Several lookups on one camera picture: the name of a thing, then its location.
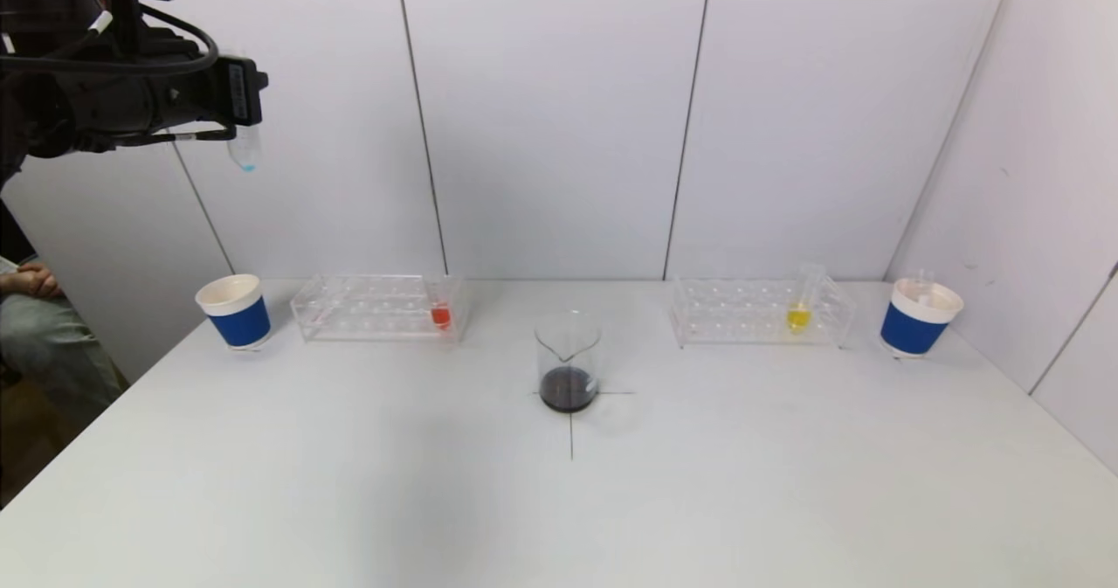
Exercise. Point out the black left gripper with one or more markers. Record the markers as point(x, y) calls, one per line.
point(240, 91)

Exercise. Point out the test tube with blue pigment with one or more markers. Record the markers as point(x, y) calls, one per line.
point(246, 147)

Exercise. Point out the test tube with red pigment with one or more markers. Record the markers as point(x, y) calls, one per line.
point(924, 284)

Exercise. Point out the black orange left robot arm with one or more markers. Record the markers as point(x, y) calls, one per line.
point(52, 107)

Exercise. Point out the clear acrylic test tube rack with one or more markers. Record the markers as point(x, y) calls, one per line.
point(376, 313)
point(751, 313)

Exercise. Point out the test tube with orange pigment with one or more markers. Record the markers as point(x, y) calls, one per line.
point(441, 315)

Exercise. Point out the clear glass beaker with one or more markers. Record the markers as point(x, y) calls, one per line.
point(568, 383)

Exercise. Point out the test tube with yellow pigment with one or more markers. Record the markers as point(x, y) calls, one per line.
point(797, 318)

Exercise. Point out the blue white paper cup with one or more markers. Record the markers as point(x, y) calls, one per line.
point(908, 330)
point(240, 324)

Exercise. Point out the person in grey trousers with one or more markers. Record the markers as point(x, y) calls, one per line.
point(52, 343)

